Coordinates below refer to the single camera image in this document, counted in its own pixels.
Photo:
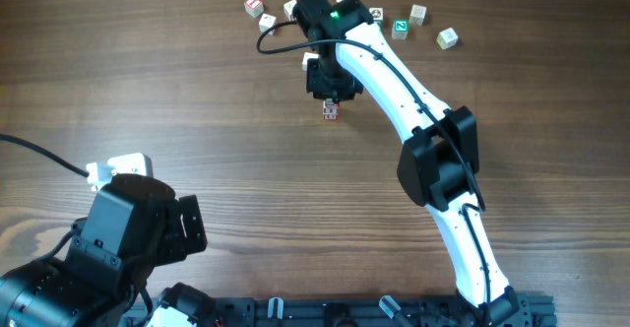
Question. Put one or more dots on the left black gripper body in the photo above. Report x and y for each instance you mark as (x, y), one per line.
(170, 250)

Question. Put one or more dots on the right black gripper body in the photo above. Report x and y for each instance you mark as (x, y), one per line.
(330, 82)

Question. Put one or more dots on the pretzel block red side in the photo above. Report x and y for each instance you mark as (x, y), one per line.
(330, 107)

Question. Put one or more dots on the red i block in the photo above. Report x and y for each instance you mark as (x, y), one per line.
(254, 7)
(331, 113)

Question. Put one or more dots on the red U letter block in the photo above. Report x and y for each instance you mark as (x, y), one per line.
(330, 118)

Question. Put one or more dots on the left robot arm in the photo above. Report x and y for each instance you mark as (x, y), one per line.
(44, 293)

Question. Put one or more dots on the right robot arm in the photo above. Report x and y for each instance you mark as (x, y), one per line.
(439, 157)

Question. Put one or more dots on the plain wooden block centre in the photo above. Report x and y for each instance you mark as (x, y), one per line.
(306, 58)

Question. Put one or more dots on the block with red side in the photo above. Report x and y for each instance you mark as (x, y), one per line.
(288, 8)

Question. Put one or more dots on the plain block left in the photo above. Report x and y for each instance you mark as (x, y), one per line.
(267, 22)

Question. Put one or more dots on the panda picture block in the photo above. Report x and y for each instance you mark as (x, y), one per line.
(377, 15)

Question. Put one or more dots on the green N letter block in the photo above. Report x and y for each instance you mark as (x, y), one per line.
(400, 29)

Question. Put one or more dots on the plain block top right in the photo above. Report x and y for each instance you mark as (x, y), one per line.
(417, 15)

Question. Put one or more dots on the yellow-sided block far right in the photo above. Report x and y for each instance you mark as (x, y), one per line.
(447, 38)

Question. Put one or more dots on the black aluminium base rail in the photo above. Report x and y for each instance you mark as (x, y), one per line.
(434, 310)

